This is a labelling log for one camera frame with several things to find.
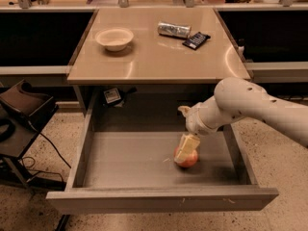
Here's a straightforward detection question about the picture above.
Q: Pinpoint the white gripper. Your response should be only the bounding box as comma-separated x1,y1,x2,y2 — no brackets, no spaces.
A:
174,103,218,163

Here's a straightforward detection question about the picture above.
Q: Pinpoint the red apple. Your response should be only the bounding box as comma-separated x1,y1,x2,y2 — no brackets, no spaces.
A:
176,150,198,168

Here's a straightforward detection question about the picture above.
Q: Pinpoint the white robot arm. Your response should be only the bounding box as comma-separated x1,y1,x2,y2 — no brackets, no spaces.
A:
174,77,308,165

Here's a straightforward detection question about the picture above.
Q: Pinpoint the open grey drawer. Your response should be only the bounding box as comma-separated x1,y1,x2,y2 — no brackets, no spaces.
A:
45,93,279,216

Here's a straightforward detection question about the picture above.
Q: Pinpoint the beige counter cabinet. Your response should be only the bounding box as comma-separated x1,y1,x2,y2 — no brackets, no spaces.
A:
66,6,252,114

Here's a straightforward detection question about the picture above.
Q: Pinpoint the small labelled black device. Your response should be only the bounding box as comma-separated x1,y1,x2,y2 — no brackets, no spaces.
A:
103,88,123,106

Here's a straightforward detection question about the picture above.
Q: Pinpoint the black snack packet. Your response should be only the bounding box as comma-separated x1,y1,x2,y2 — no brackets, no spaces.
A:
183,32,211,50

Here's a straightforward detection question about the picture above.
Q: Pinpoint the silver crumpled can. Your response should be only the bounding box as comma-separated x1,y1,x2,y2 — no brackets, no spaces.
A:
157,21,192,39

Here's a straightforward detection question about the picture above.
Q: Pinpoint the white paper bowl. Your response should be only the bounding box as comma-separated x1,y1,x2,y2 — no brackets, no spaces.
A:
95,27,134,52

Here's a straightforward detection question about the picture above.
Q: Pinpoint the black side cart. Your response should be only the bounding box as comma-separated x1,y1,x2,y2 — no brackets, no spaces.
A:
0,80,65,191

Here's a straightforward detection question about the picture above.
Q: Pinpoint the black floor cable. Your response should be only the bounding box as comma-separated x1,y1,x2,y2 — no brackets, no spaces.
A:
18,132,72,183

